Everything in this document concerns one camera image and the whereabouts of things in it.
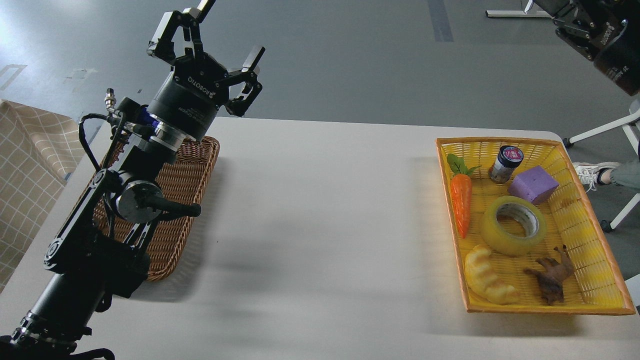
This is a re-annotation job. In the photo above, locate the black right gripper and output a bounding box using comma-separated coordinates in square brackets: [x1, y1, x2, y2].
[534, 0, 640, 96]

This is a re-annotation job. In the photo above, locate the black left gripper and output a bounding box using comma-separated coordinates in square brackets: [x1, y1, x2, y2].
[146, 0, 266, 141]

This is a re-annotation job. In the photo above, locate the yellow tape roll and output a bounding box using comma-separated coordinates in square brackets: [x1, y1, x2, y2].
[480, 195, 547, 256]

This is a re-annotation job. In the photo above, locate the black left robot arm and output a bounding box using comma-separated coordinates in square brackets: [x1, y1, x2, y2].
[1, 0, 265, 360]

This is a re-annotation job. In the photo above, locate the small dark-lidded jar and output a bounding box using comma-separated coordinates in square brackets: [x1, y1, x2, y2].
[488, 145, 525, 184]

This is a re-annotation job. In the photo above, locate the white sneaker foot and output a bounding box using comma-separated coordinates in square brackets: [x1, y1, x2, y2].
[572, 161, 621, 192]

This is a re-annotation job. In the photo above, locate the purple foam block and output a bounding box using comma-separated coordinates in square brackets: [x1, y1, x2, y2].
[507, 165, 560, 205]

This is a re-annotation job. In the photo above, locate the beige checkered cloth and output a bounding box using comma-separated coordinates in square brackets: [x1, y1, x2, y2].
[0, 99, 84, 289]

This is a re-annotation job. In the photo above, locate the orange toy carrot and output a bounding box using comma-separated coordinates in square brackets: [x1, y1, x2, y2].
[446, 153, 480, 239]

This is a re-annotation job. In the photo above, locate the yellow plastic basket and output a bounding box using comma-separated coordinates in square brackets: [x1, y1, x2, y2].
[435, 137, 636, 316]

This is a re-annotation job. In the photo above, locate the brown toy animal figure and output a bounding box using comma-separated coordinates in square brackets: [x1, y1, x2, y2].
[523, 244, 575, 306]

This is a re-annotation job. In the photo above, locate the yellow toy croissant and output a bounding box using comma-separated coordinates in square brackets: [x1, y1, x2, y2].
[464, 244, 521, 305]

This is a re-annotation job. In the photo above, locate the white table leg frame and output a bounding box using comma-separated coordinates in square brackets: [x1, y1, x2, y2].
[485, 0, 551, 19]

